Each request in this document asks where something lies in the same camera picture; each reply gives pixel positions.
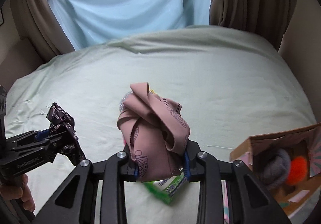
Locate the pale green bed sheet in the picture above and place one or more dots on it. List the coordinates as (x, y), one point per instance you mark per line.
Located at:
(231, 85)

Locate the brown left curtain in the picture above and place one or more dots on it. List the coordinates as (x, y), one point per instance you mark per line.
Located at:
(36, 22)

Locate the person's left hand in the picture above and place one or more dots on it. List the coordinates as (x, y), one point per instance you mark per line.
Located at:
(15, 192)

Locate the pink printed cloth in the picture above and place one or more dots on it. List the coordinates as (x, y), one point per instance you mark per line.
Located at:
(155, 132)

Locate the orange fluffy ball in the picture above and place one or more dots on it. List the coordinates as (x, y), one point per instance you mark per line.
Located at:
(298, 171)

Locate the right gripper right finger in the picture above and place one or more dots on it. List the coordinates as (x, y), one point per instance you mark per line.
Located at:
(231, 186)

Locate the light blue curtain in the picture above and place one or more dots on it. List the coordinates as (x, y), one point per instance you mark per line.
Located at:
(92, 22)

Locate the green wet wipes pack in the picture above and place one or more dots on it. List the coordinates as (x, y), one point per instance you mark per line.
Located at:
(164, 190)

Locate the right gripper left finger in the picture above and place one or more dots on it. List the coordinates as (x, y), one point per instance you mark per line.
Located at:
(92, 193)

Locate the black patterned cloth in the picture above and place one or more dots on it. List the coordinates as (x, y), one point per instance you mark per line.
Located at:
(62, 133)

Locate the grey knotted soft toy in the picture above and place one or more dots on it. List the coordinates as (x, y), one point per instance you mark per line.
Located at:
(273, 167)

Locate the round glitter yellow sponge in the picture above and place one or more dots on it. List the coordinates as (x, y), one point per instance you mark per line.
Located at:
(121, 104)

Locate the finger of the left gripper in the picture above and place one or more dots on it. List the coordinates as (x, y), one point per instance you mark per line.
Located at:
(32, 135)

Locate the cardboard box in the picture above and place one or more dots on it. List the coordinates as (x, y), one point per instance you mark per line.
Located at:
(298, 142)

